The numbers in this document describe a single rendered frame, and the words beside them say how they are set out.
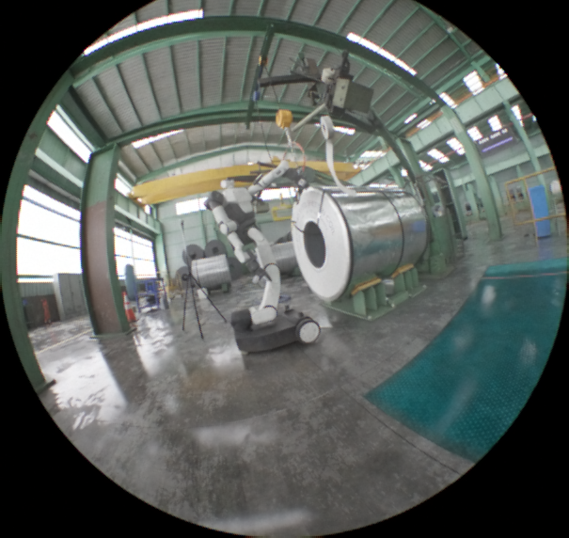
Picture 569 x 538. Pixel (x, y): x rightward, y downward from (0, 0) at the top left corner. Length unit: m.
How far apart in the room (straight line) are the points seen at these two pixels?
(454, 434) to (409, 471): 0.20
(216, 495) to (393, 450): 0.59
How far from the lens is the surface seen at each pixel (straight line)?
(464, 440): 0.82
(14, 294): 2.35
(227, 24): 3.16
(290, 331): 1.49
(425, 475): 0.75
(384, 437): 0.81
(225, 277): 6.48
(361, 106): 1.26
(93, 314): 4.19
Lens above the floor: 0.69
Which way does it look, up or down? 2 degrees up
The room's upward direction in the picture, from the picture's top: 12 degrees counter-clockwise
